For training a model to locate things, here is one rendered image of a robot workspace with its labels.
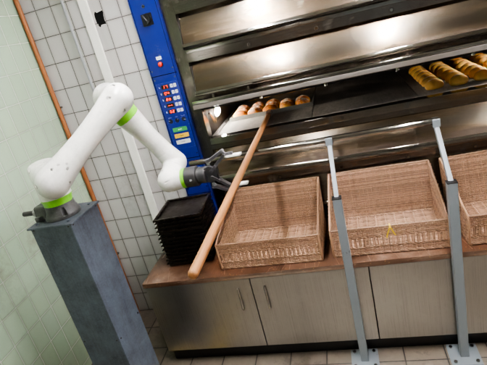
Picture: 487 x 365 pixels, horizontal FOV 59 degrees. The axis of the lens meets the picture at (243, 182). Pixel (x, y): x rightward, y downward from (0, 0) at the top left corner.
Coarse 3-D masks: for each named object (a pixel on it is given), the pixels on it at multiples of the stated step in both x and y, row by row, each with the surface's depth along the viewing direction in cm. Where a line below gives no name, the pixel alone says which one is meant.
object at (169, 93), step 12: (156, 84) 245; (168, 84) 244; (168, 96) 247; (180, 96) 246; (168, 108) 250; (180, 108) 248; (168, 120) 253; (180, 120) 251; (180, 132) 254; (180, 144) 257; (192, 144) 256
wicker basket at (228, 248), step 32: (256, 192) 260; (288, 192) 255; (320, 192) 249; (224, 224) 244; (256, 224) 263; (288, 224) 257; (320, 224) 227; (224, 256) 236; (256, 256) 234; (288, 256) 220; (320, 256) 216
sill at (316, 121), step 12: (432, 96) 226; (444, 96) 224; (456, 96) 223; (468, 96) 222; (360, 108) 239; (372, 108) 233; (384, 108) 231; (396, 108) 230; (408, 108) 229; (300, 120) 245; (312, 120) 241; (324, 120) 240; (336, 120) 238; (240, 132) 254; (252, 132) 249; (264, 132) 248; (276, 132) 247
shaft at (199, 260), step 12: (264, 120) 253; (252, 144) 213; (240, 168) 184; (240, 180) 174; (228, 192) 162; (228, 204) 153; (216, 216) 145; (216, 228) 137; (204, 240) 130; (204, 252) 124; (192, 264) 119; (192, 276) 116
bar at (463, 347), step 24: (432, 120) 193; (288, 144) 210; (312, 144) 207; (336, 192) 195; (456, 192) 181; (336, 216) 195; (456, 216) 185; (456, 240) 190; (456, 264) 194; (456, 288) 199; (360, 312) 213; (456, 312) 206; (360, 336) 219; (360, 360) 226; (456, 360) 211; (480, 360) 208
